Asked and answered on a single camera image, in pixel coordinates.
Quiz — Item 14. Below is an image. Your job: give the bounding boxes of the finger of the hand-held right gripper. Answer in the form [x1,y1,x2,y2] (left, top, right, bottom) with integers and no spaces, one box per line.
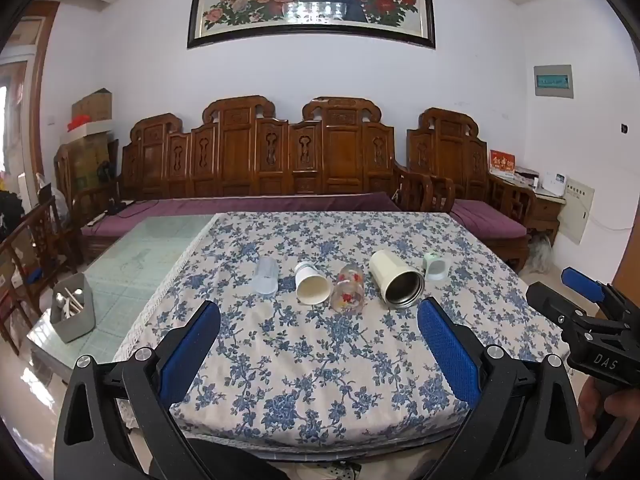
[526,281,592,335]
[560,267,610,307]

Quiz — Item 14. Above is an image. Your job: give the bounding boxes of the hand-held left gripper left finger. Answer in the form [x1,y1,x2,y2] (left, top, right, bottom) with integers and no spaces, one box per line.
[54,300,221,480]

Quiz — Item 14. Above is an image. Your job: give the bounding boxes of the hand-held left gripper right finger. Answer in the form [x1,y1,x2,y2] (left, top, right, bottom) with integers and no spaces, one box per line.
[417,297,589,480]

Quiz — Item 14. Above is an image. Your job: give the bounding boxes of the cream steel-lined cup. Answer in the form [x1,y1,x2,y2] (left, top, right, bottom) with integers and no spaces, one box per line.
[369,249,426,310]

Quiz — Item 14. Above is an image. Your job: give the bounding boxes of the small white green cup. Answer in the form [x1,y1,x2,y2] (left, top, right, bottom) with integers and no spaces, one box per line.
[423,253,449,281]

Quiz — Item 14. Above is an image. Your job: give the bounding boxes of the translucent plastic cup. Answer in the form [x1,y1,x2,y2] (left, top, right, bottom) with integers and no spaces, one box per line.
[251,257,279,295]

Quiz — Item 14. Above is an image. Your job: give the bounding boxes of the glass cup with red flowers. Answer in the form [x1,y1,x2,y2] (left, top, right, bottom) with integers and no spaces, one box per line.
[330,266,365,314]

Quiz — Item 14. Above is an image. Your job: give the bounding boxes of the white paper cup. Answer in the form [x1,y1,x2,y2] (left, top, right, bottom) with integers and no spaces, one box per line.
[293,261,332,305]

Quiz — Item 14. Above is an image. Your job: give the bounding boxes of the person's right hand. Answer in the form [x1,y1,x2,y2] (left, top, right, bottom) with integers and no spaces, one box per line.
[579,379,640,442]

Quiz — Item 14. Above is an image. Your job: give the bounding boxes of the white plastic bag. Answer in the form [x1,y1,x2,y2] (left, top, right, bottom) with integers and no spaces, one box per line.
[527,234,554,274]

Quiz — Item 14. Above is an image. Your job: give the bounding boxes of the wooden side table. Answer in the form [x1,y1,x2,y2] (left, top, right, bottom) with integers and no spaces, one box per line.
[520,180,567,247]

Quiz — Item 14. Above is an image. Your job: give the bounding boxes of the green glass coffee table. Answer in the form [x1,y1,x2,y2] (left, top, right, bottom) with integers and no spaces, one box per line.
[25,214,217,386]

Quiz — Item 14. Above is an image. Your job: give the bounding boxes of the short purple seat cushion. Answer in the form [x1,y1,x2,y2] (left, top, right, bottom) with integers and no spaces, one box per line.
[450,198,529,241]

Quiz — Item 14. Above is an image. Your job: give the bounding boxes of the blue floral tablecloth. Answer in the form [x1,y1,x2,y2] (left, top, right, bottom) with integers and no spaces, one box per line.
[112,211,571,453]

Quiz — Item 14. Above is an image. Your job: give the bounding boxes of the grey plastic basket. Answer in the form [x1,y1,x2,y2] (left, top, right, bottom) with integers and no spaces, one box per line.
[51,274,96,344]

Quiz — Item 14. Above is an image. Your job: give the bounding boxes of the white utensils in basket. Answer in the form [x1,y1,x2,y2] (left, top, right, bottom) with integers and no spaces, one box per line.
[56,285,87,319]

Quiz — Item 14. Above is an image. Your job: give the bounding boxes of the red gift box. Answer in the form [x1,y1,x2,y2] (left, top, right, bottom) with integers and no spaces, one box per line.
[488,149,516,177]

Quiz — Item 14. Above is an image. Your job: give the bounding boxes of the long purple seat cushion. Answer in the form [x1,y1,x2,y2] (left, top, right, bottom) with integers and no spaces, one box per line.
[80,192,402,239]

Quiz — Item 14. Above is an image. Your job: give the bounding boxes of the carved wooden armchair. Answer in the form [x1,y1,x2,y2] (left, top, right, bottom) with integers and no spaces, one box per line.
[406,107,539,274]

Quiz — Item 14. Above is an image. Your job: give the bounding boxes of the wooden lattice chair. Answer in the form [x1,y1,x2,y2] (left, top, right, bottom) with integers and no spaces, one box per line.
[0,195,77,357]

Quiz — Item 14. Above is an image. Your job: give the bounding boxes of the carved wooden sofa bench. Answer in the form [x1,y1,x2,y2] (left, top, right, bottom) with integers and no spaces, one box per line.
[70,95,457,262]

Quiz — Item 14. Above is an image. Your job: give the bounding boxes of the large cardboard box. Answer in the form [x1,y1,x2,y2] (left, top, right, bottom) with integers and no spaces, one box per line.
[59,132,115,197]

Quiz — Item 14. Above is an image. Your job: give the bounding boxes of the black bag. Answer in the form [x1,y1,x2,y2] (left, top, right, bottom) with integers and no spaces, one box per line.
[0,189,27,243]

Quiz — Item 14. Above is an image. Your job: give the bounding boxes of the white flat box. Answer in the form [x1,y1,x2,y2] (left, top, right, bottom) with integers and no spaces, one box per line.
[64,119,112,142]

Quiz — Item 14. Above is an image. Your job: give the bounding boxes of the brown cardboard box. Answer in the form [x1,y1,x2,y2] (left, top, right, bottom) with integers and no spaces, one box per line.
[71,89,114,124]

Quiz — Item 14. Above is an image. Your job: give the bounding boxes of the framed floral painting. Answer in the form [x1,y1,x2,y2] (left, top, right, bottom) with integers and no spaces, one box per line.
[187,0,437,51]

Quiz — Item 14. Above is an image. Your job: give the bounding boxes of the cream wall panel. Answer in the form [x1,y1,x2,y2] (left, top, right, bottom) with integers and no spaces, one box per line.
[556,179,596,246]

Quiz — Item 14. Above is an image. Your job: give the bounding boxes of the grey wall fuse box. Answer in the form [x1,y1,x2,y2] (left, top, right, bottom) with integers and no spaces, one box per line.
[533,64,574,98]

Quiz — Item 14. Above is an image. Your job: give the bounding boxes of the wooden door frame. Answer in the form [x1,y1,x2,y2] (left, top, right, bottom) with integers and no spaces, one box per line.
[19,0,62,197]

